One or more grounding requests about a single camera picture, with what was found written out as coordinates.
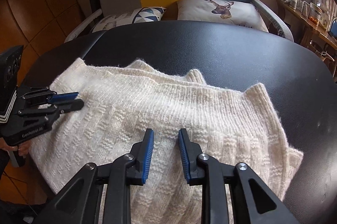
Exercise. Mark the oranges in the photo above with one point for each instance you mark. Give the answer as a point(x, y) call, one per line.
point(313, 19)

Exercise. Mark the blue chair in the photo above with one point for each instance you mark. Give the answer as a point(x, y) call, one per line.
point(334, 29)

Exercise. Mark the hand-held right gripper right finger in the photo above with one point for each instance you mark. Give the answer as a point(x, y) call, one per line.
point(184, 155)

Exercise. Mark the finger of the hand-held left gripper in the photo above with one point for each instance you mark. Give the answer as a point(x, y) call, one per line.
point(71, 105)
point(63, 97)

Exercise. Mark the wooden side desk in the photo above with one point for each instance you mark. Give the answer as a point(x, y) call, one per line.
point(316, 30)

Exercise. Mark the deer print pillow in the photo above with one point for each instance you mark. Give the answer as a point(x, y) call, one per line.
point(223, 16)

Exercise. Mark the white clothes hanger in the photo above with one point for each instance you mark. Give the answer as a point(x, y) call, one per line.
point(322, 51)

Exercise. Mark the group of glass jars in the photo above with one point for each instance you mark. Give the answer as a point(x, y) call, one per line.
point(293, 1)

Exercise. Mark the cream knit sweater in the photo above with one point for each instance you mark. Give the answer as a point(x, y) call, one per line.
point(158, 108)

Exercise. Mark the wooden wardrobe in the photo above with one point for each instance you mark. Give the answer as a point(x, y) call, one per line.
point(39, 3)

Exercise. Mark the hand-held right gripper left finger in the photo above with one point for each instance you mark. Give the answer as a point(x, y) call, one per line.
point(148, 155)

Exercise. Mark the person's left hand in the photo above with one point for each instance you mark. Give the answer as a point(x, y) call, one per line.
point(23, 149)

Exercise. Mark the geometric print pillow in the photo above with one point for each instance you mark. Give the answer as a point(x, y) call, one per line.
point(126, 18)

